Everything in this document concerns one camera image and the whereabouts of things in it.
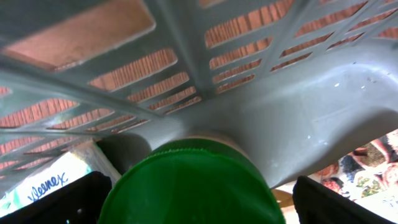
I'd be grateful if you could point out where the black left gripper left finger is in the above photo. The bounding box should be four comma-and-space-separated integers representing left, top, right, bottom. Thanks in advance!
1, 171, 112, 224

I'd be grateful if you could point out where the clear snack bag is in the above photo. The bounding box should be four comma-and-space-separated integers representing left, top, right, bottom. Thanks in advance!
310, 130, 397, 223

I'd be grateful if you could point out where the grey plastic basket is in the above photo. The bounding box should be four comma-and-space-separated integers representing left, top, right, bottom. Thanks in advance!
1, 0, 397, 192

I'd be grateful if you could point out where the teal Kleenex tissue pack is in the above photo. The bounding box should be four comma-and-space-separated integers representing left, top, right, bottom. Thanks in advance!
1, 141, 121, 217

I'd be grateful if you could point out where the green lid jar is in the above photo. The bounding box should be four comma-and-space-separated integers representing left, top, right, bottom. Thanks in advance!
98, 138, 285, 224

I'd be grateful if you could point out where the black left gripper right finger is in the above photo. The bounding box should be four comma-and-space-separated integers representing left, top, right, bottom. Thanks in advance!
293, 176, 393, 224

